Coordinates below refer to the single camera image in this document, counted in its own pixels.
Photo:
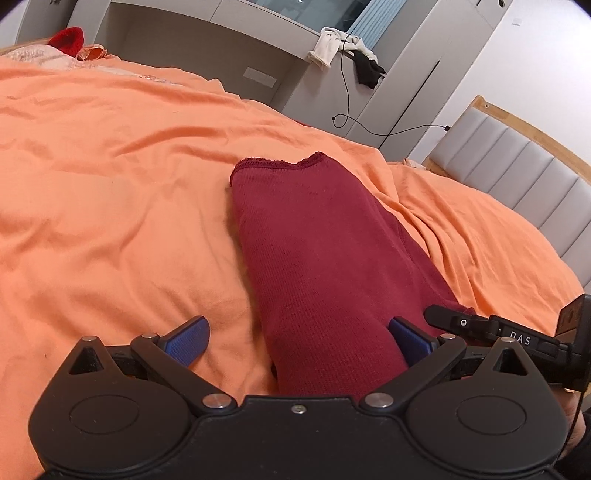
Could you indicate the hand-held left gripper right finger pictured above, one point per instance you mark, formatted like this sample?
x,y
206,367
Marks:
x,y
408,341

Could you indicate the orange bed blanket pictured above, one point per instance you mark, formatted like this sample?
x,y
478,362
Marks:
x,y
115,184

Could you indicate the grey wardrobe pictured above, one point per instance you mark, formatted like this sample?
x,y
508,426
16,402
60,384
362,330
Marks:
x,y
406,69

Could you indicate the pale pink quilt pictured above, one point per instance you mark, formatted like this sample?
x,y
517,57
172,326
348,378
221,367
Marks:
x,y
32,57

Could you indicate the dark red knit shirt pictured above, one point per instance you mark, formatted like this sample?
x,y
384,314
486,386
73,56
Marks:
x,y
323,258

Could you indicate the white cloth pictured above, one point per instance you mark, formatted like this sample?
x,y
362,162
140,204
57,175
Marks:
x,y
325,46

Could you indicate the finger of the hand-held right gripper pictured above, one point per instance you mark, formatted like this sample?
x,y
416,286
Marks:
x,y
450,321

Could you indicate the red plush item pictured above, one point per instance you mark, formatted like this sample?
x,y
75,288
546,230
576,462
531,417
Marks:
x,y
68,40

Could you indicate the grey padded wooden headboard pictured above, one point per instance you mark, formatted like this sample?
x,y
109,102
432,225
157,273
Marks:
x,y
521,161

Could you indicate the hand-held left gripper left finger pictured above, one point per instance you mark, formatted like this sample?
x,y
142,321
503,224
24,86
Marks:
x,y
189,340

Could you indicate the person's right forearm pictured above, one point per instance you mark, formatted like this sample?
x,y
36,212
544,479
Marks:
x,y
579,443

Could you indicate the light blue curtain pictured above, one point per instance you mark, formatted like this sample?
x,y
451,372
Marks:
x,y
378,21

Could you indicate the grey window shelf unit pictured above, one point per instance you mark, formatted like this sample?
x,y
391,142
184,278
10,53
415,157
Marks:
x,y
194,50

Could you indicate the white wall socket plate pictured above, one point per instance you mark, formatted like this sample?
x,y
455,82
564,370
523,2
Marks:
x,y
260,77

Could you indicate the small orange cloth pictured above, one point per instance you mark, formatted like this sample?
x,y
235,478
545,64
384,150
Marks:
x,y
92,52

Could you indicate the black cloth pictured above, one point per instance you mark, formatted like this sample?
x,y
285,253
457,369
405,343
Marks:
x,y
369,69

